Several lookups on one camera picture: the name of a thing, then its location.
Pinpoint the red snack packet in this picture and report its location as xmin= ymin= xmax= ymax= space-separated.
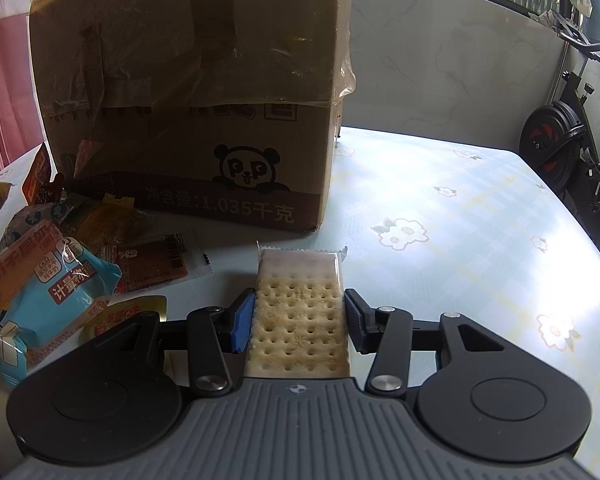
xmin=21 ymin=144 xmax=52 ymax=205

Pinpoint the cracker pack clear wrapper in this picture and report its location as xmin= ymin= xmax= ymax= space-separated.
xmin=245 ymin=246 xmax=350 ymax=379

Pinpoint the blue orange bread snack bag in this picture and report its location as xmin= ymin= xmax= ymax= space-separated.
xmin=0 ymin=220 xmax=122 ymax=387

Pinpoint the black exercise bike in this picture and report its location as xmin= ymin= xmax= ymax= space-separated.
xmin=518 ymin=0 xmax=600 ymax=276

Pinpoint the red spicy strip packet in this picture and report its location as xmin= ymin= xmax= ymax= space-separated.
xmin=100 ymin=231 xmax=212 ymax=294

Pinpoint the grey patterned candy packet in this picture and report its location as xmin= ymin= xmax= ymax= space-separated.
xmin=0 ymin=202 xmax=73 ymax=250

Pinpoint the dark orange snack packet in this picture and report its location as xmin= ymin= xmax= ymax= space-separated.
xmin=59 ymin=194 xmax=154 ymax=254

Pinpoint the brown cardboard box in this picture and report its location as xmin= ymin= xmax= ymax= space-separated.
xmin=30 ymin=0 xmax=355 ymax=232

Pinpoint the gold tofu snack packet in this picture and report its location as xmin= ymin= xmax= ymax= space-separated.
xmin=80 ymin=295 xmax=166 ymax=344

